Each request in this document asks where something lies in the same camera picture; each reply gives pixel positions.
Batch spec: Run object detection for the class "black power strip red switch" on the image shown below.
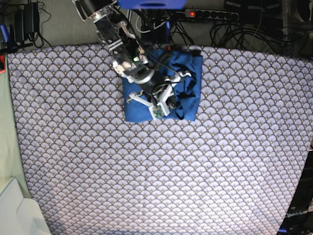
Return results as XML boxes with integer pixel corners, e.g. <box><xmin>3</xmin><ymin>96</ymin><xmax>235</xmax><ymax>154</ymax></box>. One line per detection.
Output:
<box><xmin>183</xmin><ymin>9</ymin><xmax>240</xmax><ymax>21</ymax></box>

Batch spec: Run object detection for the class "blue long-sleeve T-shirt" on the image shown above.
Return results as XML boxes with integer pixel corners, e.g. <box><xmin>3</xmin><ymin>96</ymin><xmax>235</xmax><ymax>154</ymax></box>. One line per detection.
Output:
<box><xmin>122</xmin><ymin>50</ymin><xmax>202</xmax><ymax>123</ymax></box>

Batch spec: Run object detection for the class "black adapter top left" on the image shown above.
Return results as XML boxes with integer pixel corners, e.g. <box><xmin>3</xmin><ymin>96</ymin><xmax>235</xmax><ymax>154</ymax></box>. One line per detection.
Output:
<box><xmin>15</xmin><ymin>2</ymin><xmax>40</xmax><ymax>43</ymax></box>

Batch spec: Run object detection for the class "blue box top centre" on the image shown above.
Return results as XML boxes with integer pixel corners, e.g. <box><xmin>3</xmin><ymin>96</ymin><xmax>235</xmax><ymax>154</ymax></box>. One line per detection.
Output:
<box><xmin>117</xmin><ymin>0</ymin><xmax>186</xmax><ymax>9</ymax></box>

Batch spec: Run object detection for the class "patterned fan-motif tablecloth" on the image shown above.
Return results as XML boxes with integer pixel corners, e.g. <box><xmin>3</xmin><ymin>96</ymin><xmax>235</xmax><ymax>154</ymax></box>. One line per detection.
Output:
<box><xmin>8</xmin><ymin>44</ymin><xmax>313</xmax><ymax>235</ymax></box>

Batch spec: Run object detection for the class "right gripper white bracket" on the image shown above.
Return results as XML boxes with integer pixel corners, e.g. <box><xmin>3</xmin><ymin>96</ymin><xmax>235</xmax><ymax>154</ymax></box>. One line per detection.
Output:
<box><xmin>127</xmin><ymin>71</ymin><xmax>192</xmax><ymax>120</ymax></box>

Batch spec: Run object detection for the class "red clamp left edge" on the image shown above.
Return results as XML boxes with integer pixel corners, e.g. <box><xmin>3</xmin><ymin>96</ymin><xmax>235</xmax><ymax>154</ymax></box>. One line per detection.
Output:
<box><xmin>0</xmin><ymin>55</ymin><xmax>6</xmax><ymax>73</ymax></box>

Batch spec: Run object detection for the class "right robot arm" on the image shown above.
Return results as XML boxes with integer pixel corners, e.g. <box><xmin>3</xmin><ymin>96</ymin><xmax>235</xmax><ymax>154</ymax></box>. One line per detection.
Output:
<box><xmin>73</xmin><ymin>0</ymin><xmax>191</xmax><ymax>120</ymax></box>

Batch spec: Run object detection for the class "black OpenArm case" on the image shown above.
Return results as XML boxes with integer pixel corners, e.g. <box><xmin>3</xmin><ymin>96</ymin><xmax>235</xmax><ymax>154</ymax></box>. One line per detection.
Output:
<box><xmin>278</xmin><ymin>150</ymin><xmax>313</xmax><ymax>235</ymax></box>

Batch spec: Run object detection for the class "white plastic bin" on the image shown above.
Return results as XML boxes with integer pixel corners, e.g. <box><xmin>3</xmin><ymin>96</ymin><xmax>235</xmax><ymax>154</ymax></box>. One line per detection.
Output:
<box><xmin>0</xmin><ymin>177</ymin><xmax>51</xmax><ymax>235</ymax></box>

